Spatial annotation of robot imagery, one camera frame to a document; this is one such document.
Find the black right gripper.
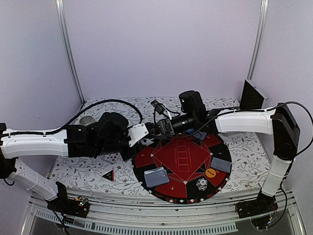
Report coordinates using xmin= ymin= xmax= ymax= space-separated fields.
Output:
xmin=151 ymin=112 xmax=197 ymax=140

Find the blue card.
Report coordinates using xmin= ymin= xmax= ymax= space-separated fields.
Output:
xmin=211 ymin=157 xmax=232 ymax=173
xmin=144 ymin=167 xmax=170 ymax=188
xmin=193 ymin=131 xmax=207 ymax=141

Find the orange big blind button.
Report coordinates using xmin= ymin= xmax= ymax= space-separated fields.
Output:
xmin=205 ymin=168 xmax=217 ymax=178

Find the white blue chip stack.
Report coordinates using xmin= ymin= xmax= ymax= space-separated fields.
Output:
xmin=196 ymin=178 xmax=208 ymax=191

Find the black dealer button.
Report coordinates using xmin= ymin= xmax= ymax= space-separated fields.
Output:
xmin=141 ymin=139 xmax=154 ymax=146

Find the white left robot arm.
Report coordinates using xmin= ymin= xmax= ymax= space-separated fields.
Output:
xmin=0 ymin=112 xmax=149 ymax=212

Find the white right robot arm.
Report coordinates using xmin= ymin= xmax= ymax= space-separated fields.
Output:
xmin=155 ymin=91 xmax=300 ymax=213

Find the striped ceramic mug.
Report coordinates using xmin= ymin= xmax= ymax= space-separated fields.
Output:
xmin=79 ymin=116 xmax=95 ymax=126

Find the triangular red black token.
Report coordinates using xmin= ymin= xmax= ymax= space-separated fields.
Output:
xmin=102 ymin=169 xmax=114 ymax=182

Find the round red black poker mat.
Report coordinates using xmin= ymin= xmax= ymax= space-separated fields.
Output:
xmin=132 ymin=131 xmax=232 ymax=204

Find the aluminium poker chip case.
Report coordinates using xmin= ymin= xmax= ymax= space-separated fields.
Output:
xmin=231 ymin=79 xmax=268 ymax=110

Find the floral patterned tablecloth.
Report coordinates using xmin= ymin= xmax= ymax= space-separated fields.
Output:
xmin=50 ymin=96 xmax=270 ymax=197

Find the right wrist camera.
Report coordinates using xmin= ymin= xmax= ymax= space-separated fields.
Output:
xmin=151 ymin=99 xmax=173 ymax=120

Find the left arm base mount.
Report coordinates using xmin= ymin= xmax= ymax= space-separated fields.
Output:
xmin=46 ymin=196 xmax=90 ymax=218

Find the right aluminium frame post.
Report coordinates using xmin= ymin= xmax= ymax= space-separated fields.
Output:
xmin=246 ymin=0 xmax=269 ymax=81

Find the aluminium frame post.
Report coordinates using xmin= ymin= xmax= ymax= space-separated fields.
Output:
xmin=246 ymin=0 xmax=269 ymax=81
xmin=55 ymin=0 xmax=85 ymax=105

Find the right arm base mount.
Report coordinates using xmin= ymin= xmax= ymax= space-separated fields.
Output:
xmin=235 ymin=199 xmax=278 ymax=230

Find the aluminium front rail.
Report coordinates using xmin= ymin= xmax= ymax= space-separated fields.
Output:
xmin=21 ymin=188 xmax=308 ymax=235

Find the left aluminium frame post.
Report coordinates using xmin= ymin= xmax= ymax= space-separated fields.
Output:
xmin=55 ymin=0 xmax=85 ymax=105

